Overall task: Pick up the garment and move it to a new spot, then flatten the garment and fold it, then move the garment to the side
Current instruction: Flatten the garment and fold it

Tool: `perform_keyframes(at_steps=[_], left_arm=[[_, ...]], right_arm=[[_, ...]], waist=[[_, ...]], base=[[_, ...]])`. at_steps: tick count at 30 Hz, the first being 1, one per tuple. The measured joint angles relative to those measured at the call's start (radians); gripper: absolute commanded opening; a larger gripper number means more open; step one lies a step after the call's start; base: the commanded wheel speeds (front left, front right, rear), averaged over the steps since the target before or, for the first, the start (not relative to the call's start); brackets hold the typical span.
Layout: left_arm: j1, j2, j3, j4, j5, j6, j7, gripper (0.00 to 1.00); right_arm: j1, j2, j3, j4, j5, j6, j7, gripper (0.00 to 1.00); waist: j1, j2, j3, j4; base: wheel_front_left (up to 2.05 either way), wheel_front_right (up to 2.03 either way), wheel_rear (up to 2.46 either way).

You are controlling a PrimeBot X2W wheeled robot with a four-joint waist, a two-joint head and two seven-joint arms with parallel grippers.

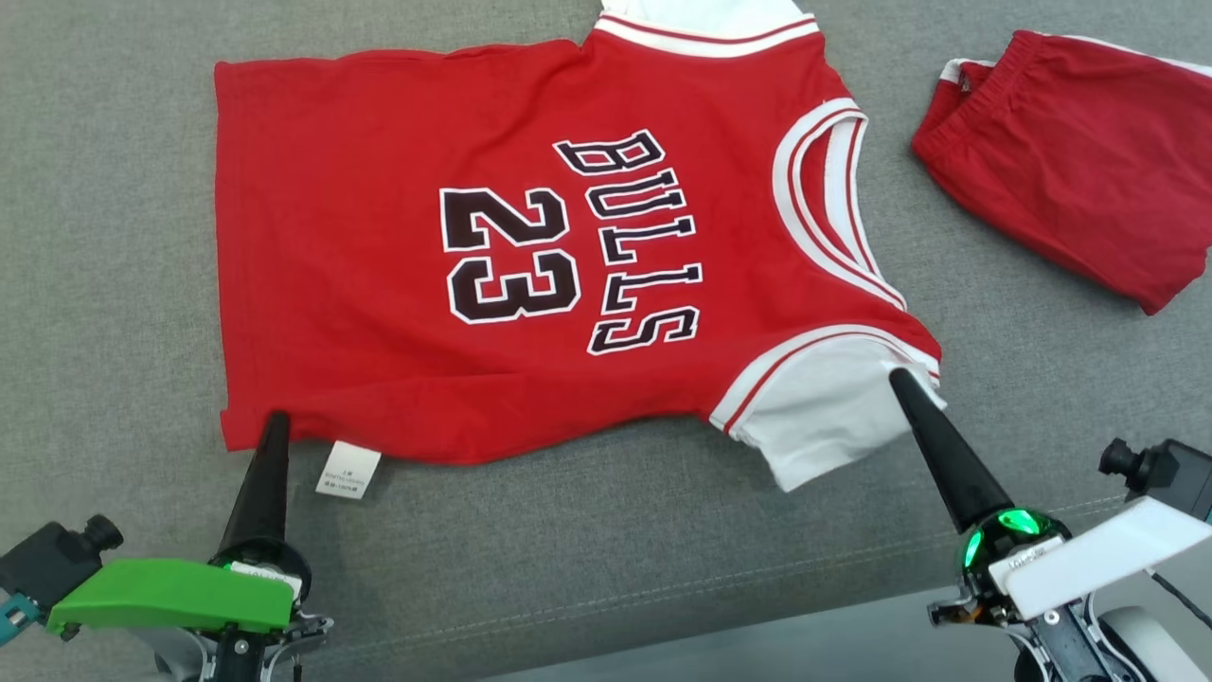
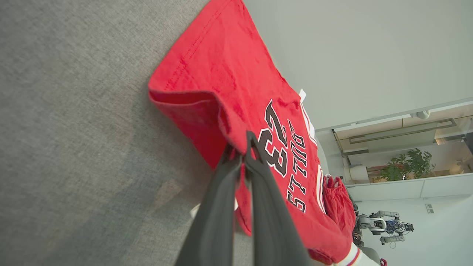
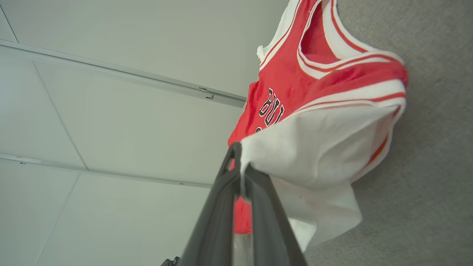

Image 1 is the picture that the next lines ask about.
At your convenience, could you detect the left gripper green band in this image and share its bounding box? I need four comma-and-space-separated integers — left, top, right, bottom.
45, 411, 334, 641

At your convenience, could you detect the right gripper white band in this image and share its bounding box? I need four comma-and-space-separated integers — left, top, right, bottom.
890, 368, 1212, 627

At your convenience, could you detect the teal plug left camera cable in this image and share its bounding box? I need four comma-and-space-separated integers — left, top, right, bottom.
0, 587, 45, 651

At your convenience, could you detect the red shorts white trim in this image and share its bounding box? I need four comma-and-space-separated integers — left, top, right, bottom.
911, 28, 1212, 315

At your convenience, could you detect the red Bulls 23 jersey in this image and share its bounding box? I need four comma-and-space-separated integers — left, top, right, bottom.
213, 0, 948, 499

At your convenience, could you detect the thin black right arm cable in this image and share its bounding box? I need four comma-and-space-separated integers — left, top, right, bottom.
1149, 568, 1212, 632

